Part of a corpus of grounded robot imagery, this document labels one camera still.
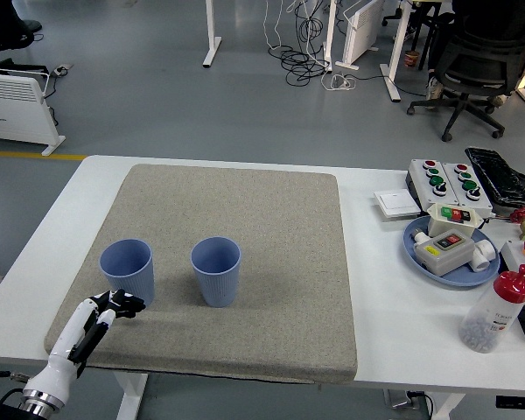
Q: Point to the grey floor power strip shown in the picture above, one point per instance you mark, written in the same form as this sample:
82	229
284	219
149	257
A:
61	69

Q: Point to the black mesh office chair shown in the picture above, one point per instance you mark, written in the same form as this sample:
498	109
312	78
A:
477	65

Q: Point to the white pipe fitting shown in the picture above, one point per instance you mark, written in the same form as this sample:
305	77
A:
483	256

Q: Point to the white plug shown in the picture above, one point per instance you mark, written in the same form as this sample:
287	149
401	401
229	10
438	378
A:
419	237

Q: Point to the black table control panel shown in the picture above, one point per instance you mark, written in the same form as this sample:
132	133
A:
518	401

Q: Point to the white table leg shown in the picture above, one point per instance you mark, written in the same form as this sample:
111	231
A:
446	407
131	398

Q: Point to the blue plate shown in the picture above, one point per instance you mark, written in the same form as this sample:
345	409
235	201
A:
464	275

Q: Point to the white wall switch plate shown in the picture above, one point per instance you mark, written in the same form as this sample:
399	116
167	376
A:
396	202

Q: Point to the black plastic-wrapped tray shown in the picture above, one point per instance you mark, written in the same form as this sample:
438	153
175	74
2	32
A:
499	175

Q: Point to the white power strip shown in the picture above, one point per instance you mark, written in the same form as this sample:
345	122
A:
338	81

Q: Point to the clear bottle with red cap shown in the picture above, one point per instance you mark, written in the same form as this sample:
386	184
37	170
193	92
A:
485	319

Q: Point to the blue ribbed cup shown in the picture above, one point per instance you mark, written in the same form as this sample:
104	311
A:
131	271
216	284

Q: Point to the white panel heater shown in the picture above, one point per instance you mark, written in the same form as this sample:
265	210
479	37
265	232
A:
363	30
9	109

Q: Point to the white four-button control box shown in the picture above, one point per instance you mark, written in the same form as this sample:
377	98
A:
424	179
455	179

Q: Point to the white mushroom-button control box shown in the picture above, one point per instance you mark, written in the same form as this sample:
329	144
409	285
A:
514	258

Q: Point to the white green-red switch box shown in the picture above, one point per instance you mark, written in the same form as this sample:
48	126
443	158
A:
442	225

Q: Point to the grey-brown mat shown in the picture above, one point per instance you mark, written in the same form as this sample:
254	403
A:
245	210

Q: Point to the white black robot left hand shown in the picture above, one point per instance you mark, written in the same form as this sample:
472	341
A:
65	345

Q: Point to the grey red-button switch box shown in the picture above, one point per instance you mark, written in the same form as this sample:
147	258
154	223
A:
446	260

